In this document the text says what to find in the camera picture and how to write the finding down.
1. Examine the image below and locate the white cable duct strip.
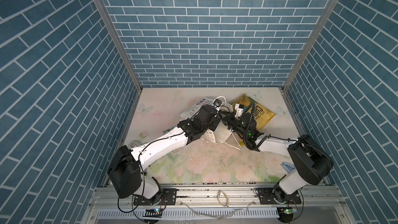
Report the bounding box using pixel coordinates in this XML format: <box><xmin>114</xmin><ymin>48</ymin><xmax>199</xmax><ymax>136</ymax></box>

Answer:
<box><xmin>97</xmin><ymin>207</ymin><xmax>279</xmax><ymax>220</ymax></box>

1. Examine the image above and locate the green Fox's mint candy bag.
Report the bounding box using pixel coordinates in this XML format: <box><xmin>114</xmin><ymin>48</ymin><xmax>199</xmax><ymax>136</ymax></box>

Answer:
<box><xmin>164</xmin><ymin>127</ymin><xmax>175</xmax><ymax>134</ymax></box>

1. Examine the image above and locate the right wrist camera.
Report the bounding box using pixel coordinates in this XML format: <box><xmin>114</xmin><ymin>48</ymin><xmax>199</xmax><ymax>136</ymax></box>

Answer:
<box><xmin>234</xmin><ymin>103</ymin><xmax>245</xmax><ymax>119</ymax></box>

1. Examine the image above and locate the white printed paper bag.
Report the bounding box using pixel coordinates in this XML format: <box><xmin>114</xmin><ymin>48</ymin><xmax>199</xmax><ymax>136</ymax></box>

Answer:
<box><xmin>181</xmin><ymin>95</ymin><xmax>241</xmax><ymax>150</ymax></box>

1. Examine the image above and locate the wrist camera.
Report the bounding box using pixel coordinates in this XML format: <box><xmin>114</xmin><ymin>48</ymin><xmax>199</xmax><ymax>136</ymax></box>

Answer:
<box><xmin>212</xmin><ymin>99</ymin><xmax>226</xmax><ymax>110</ymax></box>
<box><xmin>234</xmin><ymin>103</ymin><xmax>245</xmax><ymax>119</ymax></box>

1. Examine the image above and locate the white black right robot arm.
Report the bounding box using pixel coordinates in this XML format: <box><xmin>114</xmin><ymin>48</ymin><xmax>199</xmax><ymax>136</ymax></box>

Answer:
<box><xmin>219</xmin><ymin>111</ymin><xmax>334</xmax><ymax>204</ymax></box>

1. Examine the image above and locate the rubber band on rail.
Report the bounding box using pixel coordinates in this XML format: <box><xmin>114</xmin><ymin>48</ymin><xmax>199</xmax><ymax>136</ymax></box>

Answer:
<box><xmin>217</xmin><ymin>190</ymin><xmax>230</xmax><ymax>207</ymax></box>

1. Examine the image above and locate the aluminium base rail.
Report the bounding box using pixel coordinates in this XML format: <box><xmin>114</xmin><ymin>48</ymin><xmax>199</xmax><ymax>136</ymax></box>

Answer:
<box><xmin>90</xmin><ymin>183</ymin><xmax>346</xmax><ymax>209</ymax></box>

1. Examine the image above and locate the aluminium right corner post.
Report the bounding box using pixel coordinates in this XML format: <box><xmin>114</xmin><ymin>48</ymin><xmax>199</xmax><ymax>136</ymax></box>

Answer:
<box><xmin>282</xmin><ymin>0</ymin><xmax>339</xmax><ymax>94</ymax></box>

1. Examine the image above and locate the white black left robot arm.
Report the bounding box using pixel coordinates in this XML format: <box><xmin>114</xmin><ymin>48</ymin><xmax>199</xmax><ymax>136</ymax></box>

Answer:
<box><xmin>107</xmin><ymin>105</ymin><xmax>220</xmax><ymax>201</ymax></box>

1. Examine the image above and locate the aluminium corner post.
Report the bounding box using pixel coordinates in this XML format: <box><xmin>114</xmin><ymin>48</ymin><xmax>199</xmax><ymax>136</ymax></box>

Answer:
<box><xmin>92</xmin><ymin>0</ymin><xmax>143</xmax><ymax>93</ymax></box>
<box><xmin>282</xmin><ymin>0</ymin><xmax>339</xmax><ymax>94</ymax></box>

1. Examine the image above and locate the yellow chips bag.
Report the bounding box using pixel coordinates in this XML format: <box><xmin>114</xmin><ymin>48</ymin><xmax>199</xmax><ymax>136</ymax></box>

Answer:
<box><xmin>232</xmin><ymin>94</ymin><xmax>276</xmax><ymax>131</ymax></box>

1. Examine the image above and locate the aluminium left corner post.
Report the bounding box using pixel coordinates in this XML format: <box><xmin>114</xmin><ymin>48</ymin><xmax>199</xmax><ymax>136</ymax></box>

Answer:
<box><xmin>92</xmin><ymin>0</ymin><xmax>143</xmax><ymax>93</ymax></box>

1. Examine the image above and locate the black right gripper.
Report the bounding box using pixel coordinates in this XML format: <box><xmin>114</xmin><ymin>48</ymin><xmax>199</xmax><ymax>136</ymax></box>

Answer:
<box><xmin>219</xmin><ymin>111</ymin><xmax>248</xmax><ymax>140</ymax></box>

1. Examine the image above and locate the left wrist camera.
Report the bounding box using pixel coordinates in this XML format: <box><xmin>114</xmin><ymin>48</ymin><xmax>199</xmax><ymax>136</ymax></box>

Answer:
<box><xmin>212</xmin><ymin>99</ymin><xmax>226</xmax><ymax>110</ymax></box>

